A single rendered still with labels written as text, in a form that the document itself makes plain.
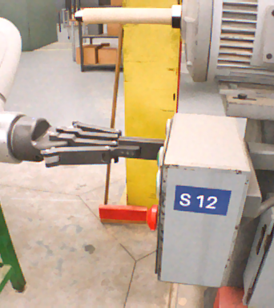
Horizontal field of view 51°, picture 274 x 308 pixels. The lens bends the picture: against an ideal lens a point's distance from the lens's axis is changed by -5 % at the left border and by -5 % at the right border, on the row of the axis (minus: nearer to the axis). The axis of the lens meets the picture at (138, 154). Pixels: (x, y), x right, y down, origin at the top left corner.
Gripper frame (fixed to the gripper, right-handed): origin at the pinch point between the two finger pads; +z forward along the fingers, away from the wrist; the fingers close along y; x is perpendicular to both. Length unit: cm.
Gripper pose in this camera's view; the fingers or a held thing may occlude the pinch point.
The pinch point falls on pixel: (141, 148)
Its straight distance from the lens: 46.5
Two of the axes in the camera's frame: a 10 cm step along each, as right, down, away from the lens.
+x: 0.0, -8.8, -4.8
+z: 9.8, 0.9, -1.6
